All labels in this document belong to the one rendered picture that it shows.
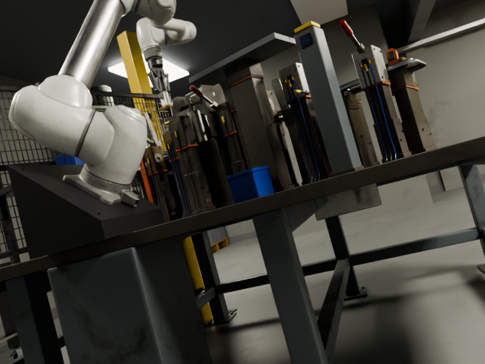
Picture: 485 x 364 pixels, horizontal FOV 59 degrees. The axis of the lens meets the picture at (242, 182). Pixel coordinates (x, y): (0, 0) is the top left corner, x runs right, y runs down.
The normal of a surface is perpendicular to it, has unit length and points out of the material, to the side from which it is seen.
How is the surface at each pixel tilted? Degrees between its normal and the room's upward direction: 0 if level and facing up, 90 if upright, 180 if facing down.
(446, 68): 90
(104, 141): 107
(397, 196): 90
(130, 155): 123
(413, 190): 90
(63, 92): 76
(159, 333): 90
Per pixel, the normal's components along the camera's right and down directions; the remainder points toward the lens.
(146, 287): 0.92, -0.26
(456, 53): -0.29, 0.04
